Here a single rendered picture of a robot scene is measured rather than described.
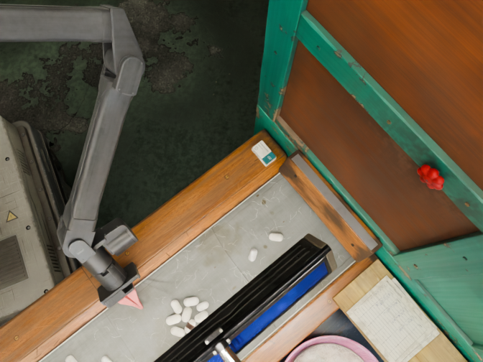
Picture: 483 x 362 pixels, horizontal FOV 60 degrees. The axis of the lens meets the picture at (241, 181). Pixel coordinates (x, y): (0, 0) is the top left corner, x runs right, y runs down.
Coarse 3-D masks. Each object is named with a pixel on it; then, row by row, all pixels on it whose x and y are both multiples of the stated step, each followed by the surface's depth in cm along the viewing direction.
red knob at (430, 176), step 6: (420, 168) 61; (426, 168) 60; (432, 168) 59; (420, 174) 61; (426, 174) 60; (432, 174) 59; (438, 174) 59; (420, 180) 62; (426, 180) 61; (432, 180) 60; (438, 180) 59; (432, 186) 61; (438, 186) 60
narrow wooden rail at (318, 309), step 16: (352, 272) 104; (336, 288) 103; (320, 304) 102; (336, 304) 102; (288, 320) 102; (304, 320) 101; (320, 320) 101; (272, 336) 100; (288, 336) 100; (304, 336) 100; (256, 352) 99; (272, 352) 99; (288, 352) 99
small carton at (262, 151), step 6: (258, 144) 110; (264, 144) 110; (252, 150) 111; (258, 150) 109; (264, 150) 109; (270, 150) 110; (258, 156) 110; (264, 156) 109; (270, 156) 109; (264, 162) 109; (270, 162) 110
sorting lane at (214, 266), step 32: (256, 192) 111; (288, 192) 111; (224, 224) 109; (256, 224) 109; (288, 224) 109; (320, 224) 109; (192, 256) 107; (224, 256) 107; (256, 256) 107; (160, 288) 104; (192, 288) 105; (224, 288) 105; (320, 288) 105; (96, 320) 102; (128, 320) 102; (160, 320) 102; (64, 352) 100; (96, 352) 100; (128, 352) 101; (160, 352) 101
